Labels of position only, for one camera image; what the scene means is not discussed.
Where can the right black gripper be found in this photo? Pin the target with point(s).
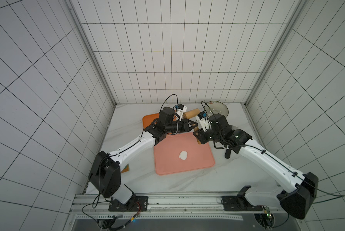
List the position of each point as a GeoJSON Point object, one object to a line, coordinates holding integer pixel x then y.
{"type": "Point", "coordinates": [203, 135]}

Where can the white dough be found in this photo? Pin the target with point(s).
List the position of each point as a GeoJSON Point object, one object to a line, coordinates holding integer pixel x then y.
{"type": "Point", "coordinates": [183, 155]}

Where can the black handled metal scraper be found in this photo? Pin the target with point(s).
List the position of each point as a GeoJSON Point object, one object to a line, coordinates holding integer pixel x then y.
{"type": "Point", "coordinates": [228, 151]}

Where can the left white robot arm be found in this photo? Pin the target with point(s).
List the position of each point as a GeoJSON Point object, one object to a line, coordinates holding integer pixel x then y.
{"type": "Point", "coordinates": [105, 173]}

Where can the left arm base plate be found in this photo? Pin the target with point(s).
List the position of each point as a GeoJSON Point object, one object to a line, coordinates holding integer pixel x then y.
{"type": "Point", "coordinates": [136, 203]}

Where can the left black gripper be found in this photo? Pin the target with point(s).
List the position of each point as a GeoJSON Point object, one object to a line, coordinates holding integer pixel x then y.
{"type": "Point", "coordinates": [186, 122]}

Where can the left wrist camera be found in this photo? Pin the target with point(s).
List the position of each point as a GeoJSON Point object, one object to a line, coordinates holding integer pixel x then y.
{"type": "Point", "coordinates": [180, 109]}

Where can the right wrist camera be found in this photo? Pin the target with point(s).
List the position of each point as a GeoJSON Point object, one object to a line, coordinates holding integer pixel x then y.
{"type": "Point", "coordinates": [203, 121]}

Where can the pink silicone mat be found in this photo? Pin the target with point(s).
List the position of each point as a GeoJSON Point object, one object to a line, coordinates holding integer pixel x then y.
{"type": "Point", "coordinates": [166, 155]}

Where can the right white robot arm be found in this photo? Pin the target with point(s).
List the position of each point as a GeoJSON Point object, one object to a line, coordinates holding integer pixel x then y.
{"type": "Point", "coordinates": [294, 191]}

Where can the green orange flour packet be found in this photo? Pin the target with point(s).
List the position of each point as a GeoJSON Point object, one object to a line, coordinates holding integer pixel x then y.
{"type": "Point", "coordinates": [126, 169]}

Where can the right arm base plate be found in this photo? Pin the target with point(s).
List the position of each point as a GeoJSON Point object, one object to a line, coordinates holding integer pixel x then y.
{"type": "Point", "coordinates": [239, 202]}

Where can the wooden dough roller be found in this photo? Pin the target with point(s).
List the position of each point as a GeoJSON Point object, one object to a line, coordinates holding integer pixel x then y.
{"type": "Point", "coordinates": [191, 114]}

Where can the orange silicone mat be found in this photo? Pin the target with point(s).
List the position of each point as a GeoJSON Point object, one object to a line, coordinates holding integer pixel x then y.
{"type": "Point", "coordinates": [148, 119]}

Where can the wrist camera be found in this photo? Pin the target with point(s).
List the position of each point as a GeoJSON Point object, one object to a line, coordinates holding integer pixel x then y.
{"type": "Point", "coordinates": [180, 109]}
{"type": "Point", "coordinates": [203, 121]}

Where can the aluminium mounting rail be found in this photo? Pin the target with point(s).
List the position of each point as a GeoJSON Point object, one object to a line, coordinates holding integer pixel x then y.
{"type": "Point", "coordinates": [177, 211]}

